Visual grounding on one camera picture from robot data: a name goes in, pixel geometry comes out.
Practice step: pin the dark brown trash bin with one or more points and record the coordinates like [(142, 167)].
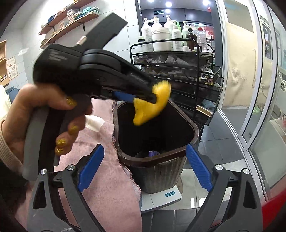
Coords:
[(169, 133)]

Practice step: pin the yellow foam fruit net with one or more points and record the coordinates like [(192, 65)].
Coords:
[(145, 111)]

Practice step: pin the white tub on trolley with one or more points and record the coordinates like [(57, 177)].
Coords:
[(158, 34)]

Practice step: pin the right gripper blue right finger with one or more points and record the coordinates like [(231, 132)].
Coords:
[(243, 212)]

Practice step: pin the pink dotted blanket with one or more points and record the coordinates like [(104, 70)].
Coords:
[(112, 196)]

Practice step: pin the brown bottle on trolley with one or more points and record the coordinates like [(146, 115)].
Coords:
[(192, 39)]

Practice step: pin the black wire trolley rack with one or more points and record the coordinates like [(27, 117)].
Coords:
[(196, 81)]

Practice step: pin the clear bottle red cap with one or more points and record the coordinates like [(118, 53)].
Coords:
[(201, 39)]

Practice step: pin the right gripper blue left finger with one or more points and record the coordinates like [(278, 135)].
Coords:
[(46, 212)]

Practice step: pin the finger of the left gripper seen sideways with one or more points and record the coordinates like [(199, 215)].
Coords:
[(121, 96)]

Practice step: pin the white floor scale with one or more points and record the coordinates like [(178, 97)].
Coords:
[(155, 201)]

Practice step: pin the purple wrapper in bin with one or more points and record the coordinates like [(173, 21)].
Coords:
[(153, 153)]

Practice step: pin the wooden wall shelves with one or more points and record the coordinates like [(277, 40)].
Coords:
[(73, 15)]

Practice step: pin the left hand glitter nails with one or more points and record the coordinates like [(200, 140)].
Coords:
[(41, 125)]

